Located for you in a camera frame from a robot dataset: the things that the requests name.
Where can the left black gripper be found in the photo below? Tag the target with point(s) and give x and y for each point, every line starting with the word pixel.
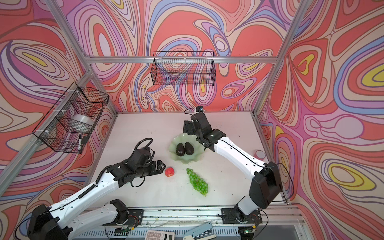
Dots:
pixel 155 171

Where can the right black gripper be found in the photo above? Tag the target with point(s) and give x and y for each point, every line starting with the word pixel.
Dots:
pixel 190 125

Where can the red fake strawberry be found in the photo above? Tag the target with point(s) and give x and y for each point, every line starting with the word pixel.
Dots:
pixel 169 172

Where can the dark fake avocado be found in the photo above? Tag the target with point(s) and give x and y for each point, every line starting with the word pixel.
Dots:
pixel 180 150
pixel 189 149

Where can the green fake grape bunch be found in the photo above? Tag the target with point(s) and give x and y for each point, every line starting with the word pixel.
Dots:
pixel 198 183

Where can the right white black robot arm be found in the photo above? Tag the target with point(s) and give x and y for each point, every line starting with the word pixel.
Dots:
pixel 265 178

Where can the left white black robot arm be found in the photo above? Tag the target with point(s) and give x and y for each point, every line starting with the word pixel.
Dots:
pixel 68 218

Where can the green scalloped fruit bowl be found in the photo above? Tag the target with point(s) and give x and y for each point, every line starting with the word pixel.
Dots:
pixel 186 159

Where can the white calculator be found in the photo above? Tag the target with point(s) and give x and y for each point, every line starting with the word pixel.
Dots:
pixel 159 235

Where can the pink tape roll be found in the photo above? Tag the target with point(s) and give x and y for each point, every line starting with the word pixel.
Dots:
pixel 260 154

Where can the grey stapler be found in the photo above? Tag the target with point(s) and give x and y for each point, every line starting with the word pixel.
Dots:
pixel 202 232

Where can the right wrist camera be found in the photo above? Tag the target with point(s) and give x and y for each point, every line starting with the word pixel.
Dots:
pixel 200 109

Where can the black wire basket back wall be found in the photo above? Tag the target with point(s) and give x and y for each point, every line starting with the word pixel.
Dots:
pixel 183 68

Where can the black wire basket wall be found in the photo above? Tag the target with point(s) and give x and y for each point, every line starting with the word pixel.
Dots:
pixel 77 112
pixel 183 68

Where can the black wire basket left wall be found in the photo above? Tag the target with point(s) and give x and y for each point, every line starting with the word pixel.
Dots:
pixel 77 112

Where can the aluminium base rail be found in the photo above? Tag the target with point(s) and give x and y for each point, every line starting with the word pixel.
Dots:
pixel 192 216

